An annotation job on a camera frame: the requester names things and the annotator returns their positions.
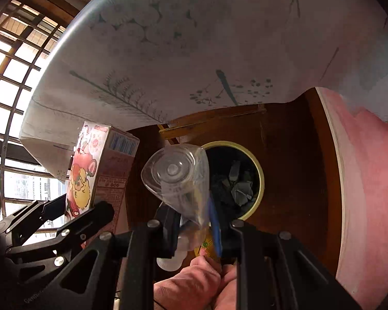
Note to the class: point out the window with metal grille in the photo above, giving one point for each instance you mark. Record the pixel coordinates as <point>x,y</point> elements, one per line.
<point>9,71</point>

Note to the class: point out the red cartoon drink carton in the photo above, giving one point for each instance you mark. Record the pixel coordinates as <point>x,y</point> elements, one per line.
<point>97,174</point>

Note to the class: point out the wooden table frame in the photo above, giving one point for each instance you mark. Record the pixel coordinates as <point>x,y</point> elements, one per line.
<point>213,118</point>

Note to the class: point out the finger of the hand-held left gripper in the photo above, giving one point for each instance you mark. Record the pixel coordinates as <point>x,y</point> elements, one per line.
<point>35,211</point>
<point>90,218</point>

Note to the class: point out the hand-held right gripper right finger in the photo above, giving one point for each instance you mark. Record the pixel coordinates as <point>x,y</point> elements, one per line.
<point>217,232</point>

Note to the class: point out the white paper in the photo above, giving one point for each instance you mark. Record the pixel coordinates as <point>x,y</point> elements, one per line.
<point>242,190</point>

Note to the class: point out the clear plastic bottle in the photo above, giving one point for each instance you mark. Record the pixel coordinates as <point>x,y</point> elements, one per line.
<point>177,180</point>

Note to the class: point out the pink bed sheet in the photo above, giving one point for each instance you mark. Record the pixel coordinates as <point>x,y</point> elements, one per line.
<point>368,184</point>

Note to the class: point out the person's right pink trouser leg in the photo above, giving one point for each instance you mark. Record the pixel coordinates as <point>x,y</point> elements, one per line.
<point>226,294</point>

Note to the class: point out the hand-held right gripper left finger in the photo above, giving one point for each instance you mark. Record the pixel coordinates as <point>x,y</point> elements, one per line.
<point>166,232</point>

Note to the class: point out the yellow rimmed trash bin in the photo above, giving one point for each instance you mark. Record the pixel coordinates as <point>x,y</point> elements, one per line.
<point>223,161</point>

